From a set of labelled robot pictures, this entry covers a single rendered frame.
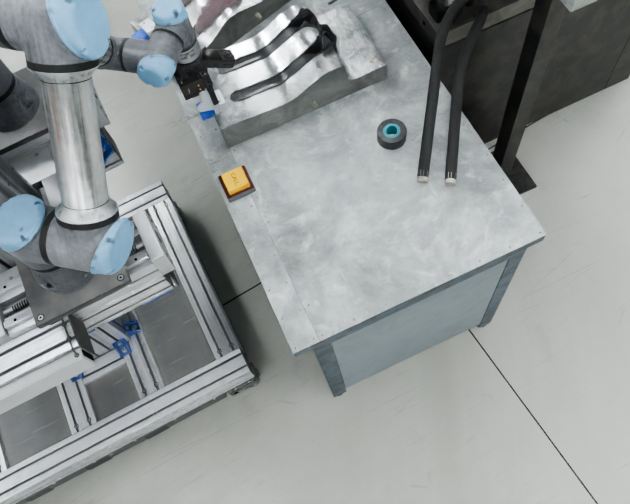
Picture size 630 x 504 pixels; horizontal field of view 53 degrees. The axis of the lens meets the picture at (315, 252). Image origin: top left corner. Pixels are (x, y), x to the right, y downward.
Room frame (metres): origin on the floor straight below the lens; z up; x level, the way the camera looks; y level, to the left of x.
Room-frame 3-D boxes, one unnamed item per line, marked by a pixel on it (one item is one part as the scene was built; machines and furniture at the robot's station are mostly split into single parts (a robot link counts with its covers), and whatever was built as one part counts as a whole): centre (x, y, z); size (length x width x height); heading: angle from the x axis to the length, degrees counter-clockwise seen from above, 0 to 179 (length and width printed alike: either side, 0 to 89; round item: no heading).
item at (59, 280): (0.70, 0.54, 1.09); 0.15 x 0.15 x 0.10
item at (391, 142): (0.94, -0.29, 0.82); 0.08 x 0.08 x 0.04
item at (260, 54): (1.23, -0.05, 0.92); 0.35 x 0.16 x 0.09; 100
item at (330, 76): (1.22, -0.06, 0.87); 0.50 x 0.26 x 0.14; 100
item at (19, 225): (0.70, 0.54, 1.20); 0.13 x 0.12 x 0.14; 63
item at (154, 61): (1.05, 0.24, 1.21); 0.11 x 0.11 x 0.08; 63
